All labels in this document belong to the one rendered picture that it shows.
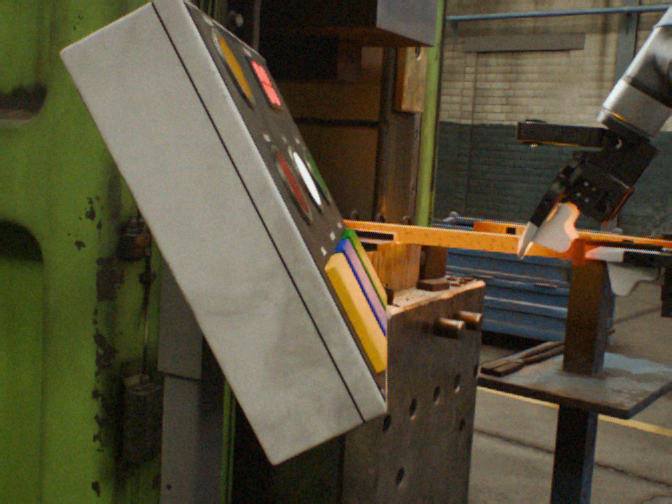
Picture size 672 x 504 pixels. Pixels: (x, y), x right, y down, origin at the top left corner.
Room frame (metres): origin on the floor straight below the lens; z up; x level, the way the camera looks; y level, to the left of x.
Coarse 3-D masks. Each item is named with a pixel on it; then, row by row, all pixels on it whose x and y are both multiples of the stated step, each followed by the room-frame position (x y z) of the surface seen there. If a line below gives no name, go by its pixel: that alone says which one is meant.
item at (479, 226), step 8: (480, 224) 1.62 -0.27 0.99; (488, 224) 1.61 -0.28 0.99; (496, 224) 1.60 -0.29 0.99; (504, 224) 1.60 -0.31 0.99; (512, 224) 1.61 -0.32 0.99; (488, 232) 1.61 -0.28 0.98; (496, 232) 1.60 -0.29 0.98; (504, 232) 1.59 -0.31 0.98; (520, 232) 1.57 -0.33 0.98; (584, 232) 1.52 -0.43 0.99; (616, 240) 1.47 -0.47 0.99; (640, 240) 1.45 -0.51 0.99; (648, 240) 1.44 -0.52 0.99; (656, 240) 1.45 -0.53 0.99
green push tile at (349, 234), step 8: (344, 232) 0.79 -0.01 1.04; (352, 232) 0.78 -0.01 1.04; (352, 240) 0.74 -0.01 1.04; (360, 248) 0.78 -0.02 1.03; (360, 256) 0.74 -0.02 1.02; (368, 264) 0.78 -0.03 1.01; (368, 272) 0.74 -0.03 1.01; (376, 280) 0.78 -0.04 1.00; (376, 288) 0.74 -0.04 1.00; (384, 296) 0.78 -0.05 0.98; (384, 304) 0.74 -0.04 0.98
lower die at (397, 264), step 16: (368, 240) 1.20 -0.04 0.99; (384, 240) 1.21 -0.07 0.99; (368, 256) 1.15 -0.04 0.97; (384, 256) 1.19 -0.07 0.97; (400, 256) 1.24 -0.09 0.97; (416, 256) 1.29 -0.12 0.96; (384, 272) 1.20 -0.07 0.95; (400, 272) 1.25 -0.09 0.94; (416, 272) 1.30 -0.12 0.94; (400, 288) 1.25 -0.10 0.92
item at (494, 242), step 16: (352, 224) 1.26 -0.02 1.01; (368, 224) 1.25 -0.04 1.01; (384, 224) 1.25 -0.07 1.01; (400, 240) 1.23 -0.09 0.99; (416, 240) 1.21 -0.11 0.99; (432, 240) 1.20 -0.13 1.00; (448, 240) 1.19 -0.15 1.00; (464, 240) 1.18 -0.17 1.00; (480, 240) 1.17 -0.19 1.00; (496, 240) 1.16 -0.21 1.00; (512, 240) 1.15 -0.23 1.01; (576, 240) 1.10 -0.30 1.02; (592, 240) 1.11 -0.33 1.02; (608, 240) 1.12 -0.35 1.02; (560, 256) 1.12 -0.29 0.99; (576, 256) 1.10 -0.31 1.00
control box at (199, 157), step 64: (64, 64) 0.52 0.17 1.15; (128, 64) 0.52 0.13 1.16; (192, 64) 0.51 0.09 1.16; (256, 64) 0.73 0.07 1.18; (128, 128) 0.52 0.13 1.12; (192, 128) 0.51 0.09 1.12; (256, 128) 0.55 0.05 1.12; (192, 192) 0.51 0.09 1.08; (256, 192) 0.51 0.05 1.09; (320, 192) 0.76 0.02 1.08; (192, 256) 0.51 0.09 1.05; (256, 256) 0.51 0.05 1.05; (320, 256) 0.55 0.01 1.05; (256, 320) 0.51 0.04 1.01; (320, 320) 0.51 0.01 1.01; (256, 384) 0.51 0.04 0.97; (320, 384) 0.51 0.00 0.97; (384, 384) 0.55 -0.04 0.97
